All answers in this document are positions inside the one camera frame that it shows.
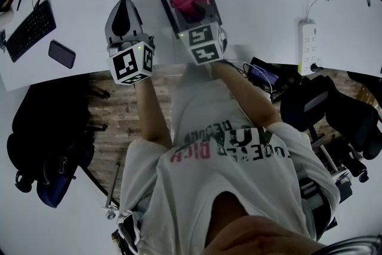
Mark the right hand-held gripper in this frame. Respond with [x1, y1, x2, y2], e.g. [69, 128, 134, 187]
[175, 1, 229, 66]

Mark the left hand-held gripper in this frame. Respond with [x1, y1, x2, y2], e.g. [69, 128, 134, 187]
[104, 0, 155, 87]

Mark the person's left forearm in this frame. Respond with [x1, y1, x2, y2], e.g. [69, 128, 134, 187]
[135, 79, 174, 149]

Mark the person's right forearm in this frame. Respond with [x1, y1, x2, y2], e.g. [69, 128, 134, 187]
[210, 60, 283, 129]

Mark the smartphone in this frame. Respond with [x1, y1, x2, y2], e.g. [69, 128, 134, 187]
[48, 40, 76, 69]

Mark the white table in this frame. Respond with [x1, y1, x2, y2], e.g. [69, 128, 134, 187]
[0, 0, 382, 92]
[0, 62, 120, 255]

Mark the black device with blue screen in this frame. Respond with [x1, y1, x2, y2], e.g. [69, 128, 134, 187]
[249, 56, 280, 90]

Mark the black keyboard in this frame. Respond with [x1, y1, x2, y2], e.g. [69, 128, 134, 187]
[5, 0, 57, 63]

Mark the white power strip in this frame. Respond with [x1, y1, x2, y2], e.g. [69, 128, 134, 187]
[297, 18, 319, 75]

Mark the black office chair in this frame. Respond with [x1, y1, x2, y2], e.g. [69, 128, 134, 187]
[279, 70, 382, 185]
[5, 73, 111, 208]

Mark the person's white printed t-shirt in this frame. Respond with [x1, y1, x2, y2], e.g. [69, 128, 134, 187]
[118, 64, 341, 255]

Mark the blue jacket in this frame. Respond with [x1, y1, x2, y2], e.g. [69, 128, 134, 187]
[35, 170, 75, 208]

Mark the person's neck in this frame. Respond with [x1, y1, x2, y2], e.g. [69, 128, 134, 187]
[204, 192, 329, 255]

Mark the white power cable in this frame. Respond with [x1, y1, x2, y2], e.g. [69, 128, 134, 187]
[306, 0, 337, 21]

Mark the grey head mount rim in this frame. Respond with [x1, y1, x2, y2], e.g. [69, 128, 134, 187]
[310, 234, 382, 255]

